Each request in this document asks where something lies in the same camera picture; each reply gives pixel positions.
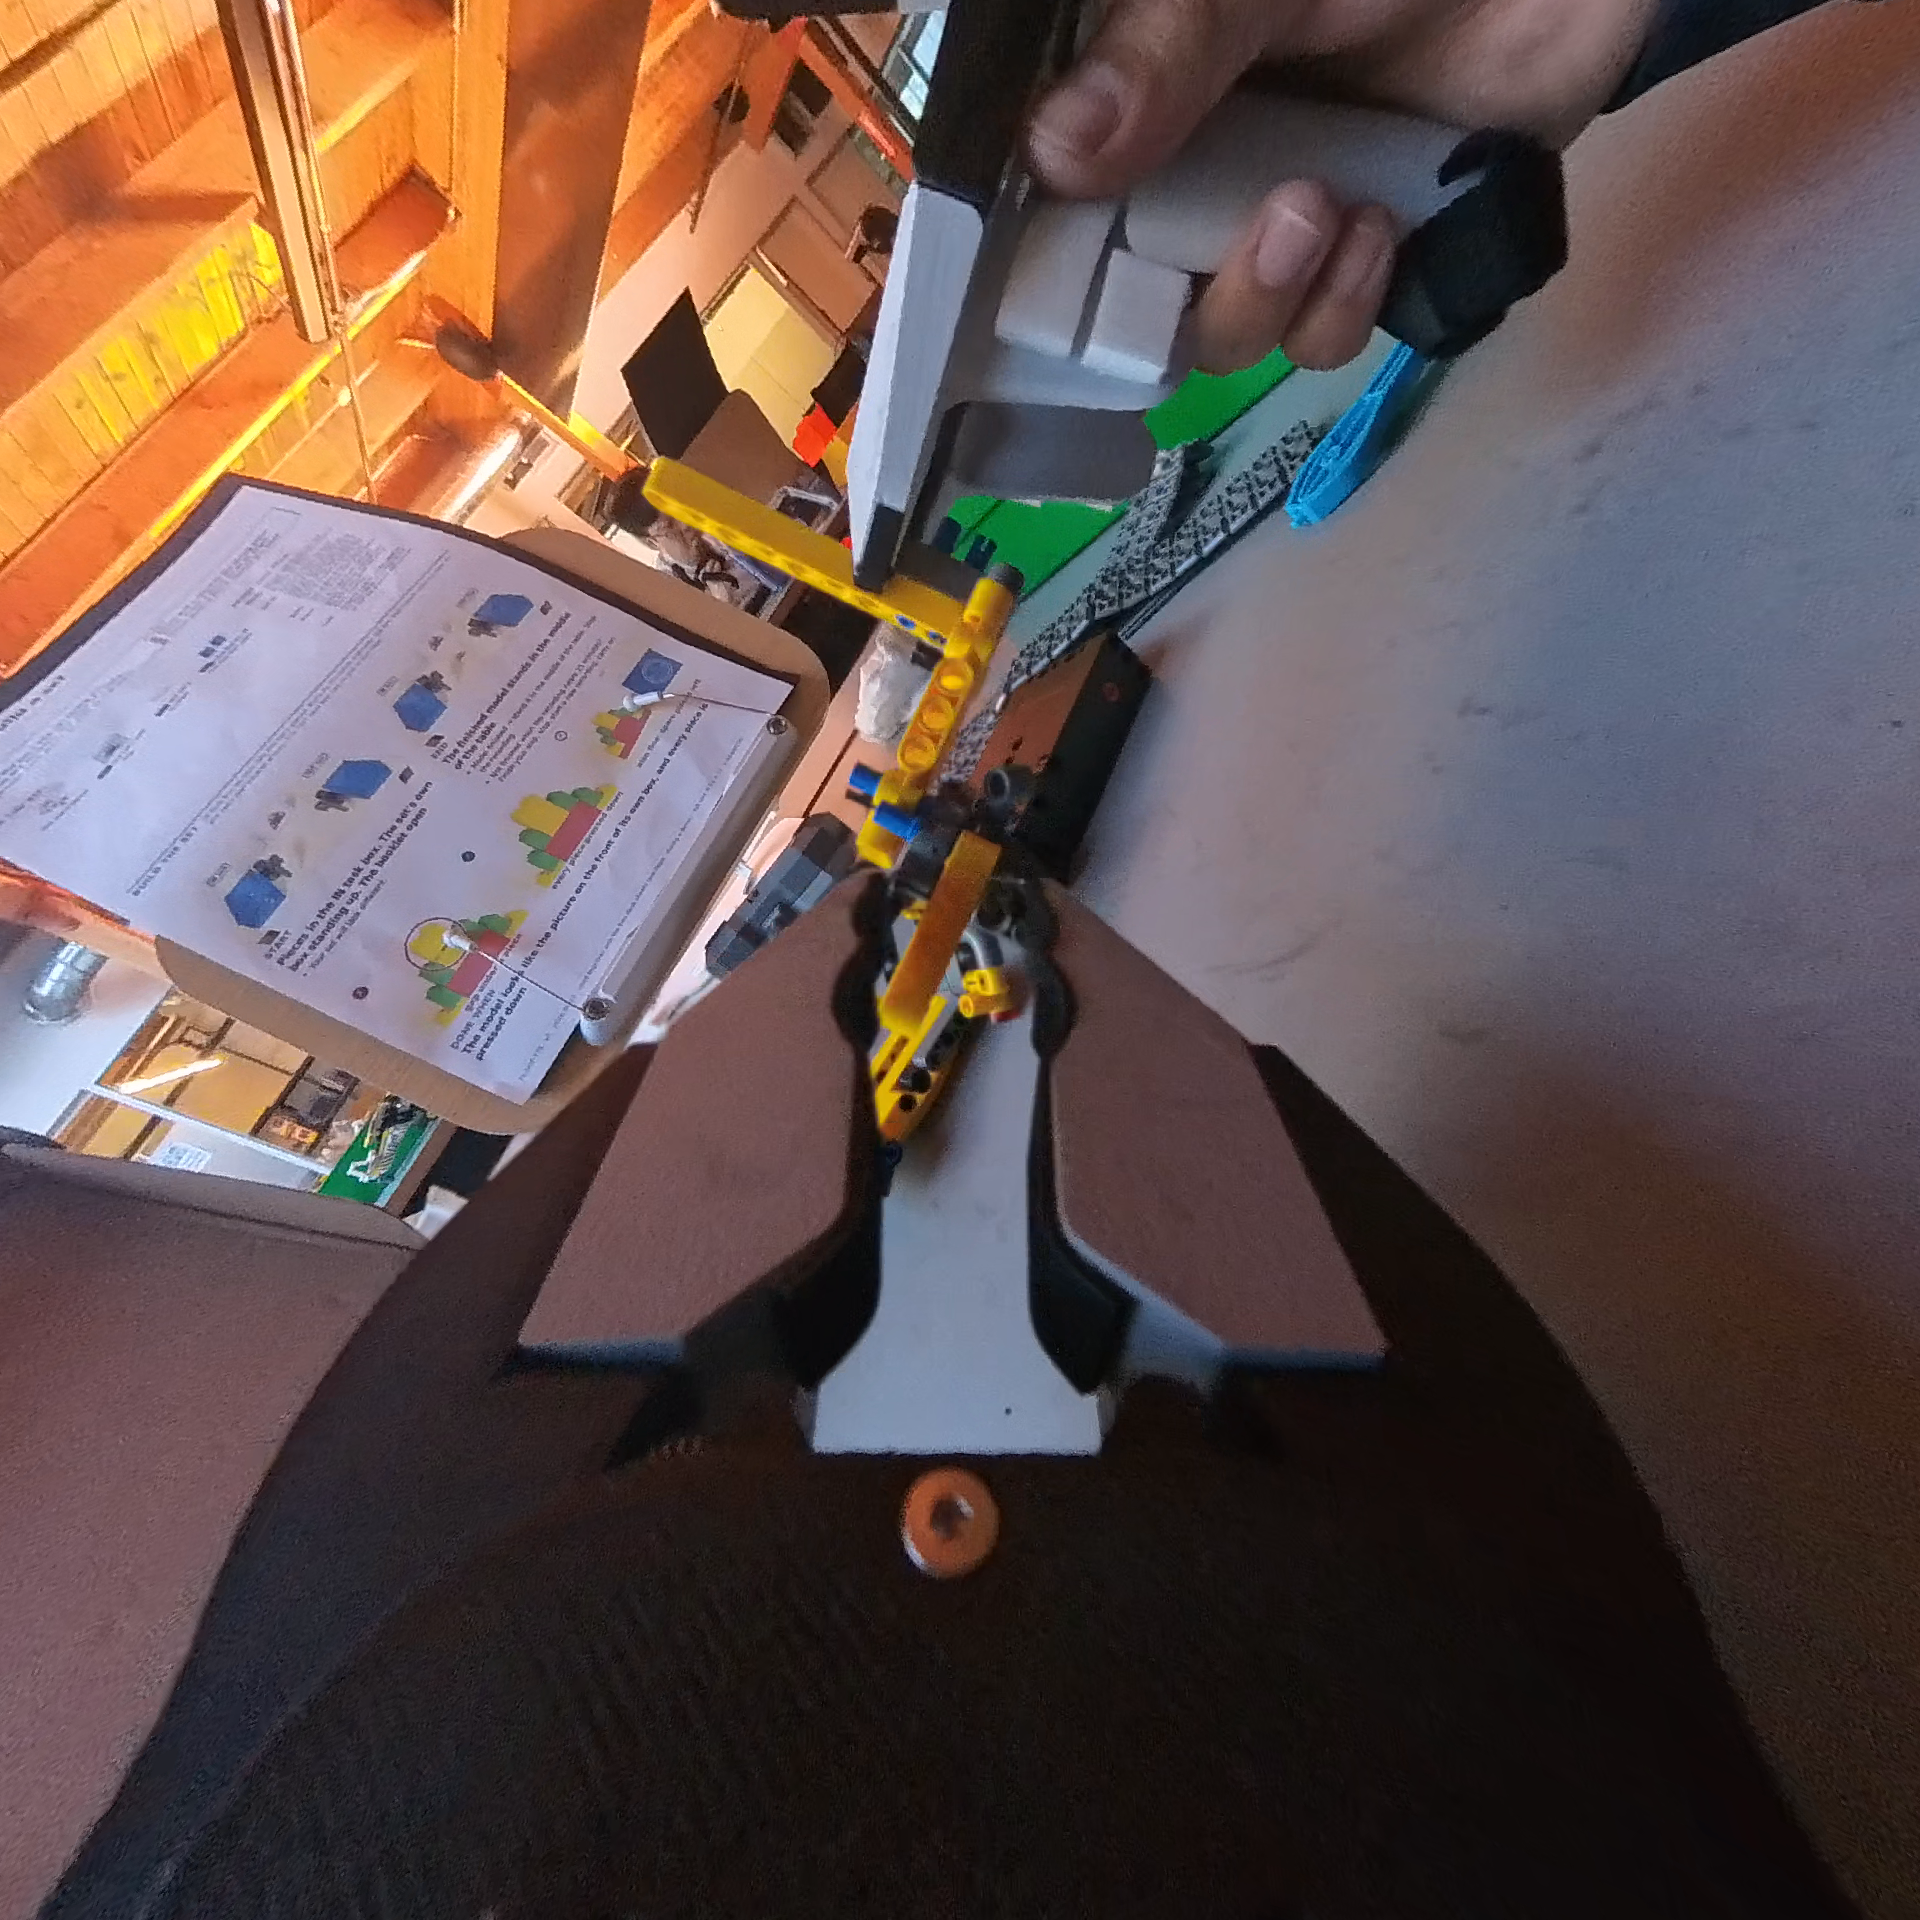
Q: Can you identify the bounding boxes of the grey toy battery box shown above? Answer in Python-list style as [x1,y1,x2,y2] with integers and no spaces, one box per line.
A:
[702,813,870,985]

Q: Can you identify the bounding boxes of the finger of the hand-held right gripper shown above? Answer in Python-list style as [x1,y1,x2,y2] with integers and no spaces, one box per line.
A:
[944,392,1155,505]
[849,188,1000,589]

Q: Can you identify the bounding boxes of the yellow angled toy beam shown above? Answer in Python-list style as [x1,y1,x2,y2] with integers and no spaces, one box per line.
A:
[857,567,1028,876]

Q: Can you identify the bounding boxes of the dark grey toy track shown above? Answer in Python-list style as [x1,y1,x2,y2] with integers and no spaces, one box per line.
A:
[1099,438,1220,616]
[1001,416,1332,700]

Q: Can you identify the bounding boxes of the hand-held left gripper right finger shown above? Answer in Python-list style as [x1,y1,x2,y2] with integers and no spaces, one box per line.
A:
[1026,878,1391,1396]

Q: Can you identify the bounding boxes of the blue toy separator tool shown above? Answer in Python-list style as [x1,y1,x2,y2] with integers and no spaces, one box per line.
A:
[1282,343,1426,529]

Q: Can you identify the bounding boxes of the long yellow toy beam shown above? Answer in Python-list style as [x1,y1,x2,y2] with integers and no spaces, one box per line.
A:
[642,454,966,641]

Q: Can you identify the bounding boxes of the printed instruction sheet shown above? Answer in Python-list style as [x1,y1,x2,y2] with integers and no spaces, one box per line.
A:
[0,482,799,1109]

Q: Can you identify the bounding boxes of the crumpled white plastic bag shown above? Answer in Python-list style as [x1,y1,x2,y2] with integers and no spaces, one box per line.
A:
[855,626,944,741]

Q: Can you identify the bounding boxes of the green plastic bin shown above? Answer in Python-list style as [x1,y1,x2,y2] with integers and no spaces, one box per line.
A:
[943,343,1300,589]

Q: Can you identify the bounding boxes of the grey desk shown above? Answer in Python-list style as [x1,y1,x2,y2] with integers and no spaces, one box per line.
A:
[803,0,1920,1920]

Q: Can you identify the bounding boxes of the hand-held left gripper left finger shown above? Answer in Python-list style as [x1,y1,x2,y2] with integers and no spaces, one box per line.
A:
[516,871,887,1390]

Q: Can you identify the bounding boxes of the hanging light bar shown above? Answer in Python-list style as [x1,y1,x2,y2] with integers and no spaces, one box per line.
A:
[223,0,350,346]

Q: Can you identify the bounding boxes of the small grey yellow toy assembly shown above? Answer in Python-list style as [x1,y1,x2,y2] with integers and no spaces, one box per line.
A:
[862,750,1066,1153]

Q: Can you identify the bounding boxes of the instruction sheet on board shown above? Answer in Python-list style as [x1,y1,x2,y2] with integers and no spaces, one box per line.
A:
[0,477,833,1129]

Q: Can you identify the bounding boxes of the person's right hand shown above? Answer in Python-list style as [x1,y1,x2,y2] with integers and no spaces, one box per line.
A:
[1026,0,1672,375]

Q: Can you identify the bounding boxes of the black yellow toy vehicle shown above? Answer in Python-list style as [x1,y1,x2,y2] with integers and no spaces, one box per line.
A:
[991,630,1156,887]

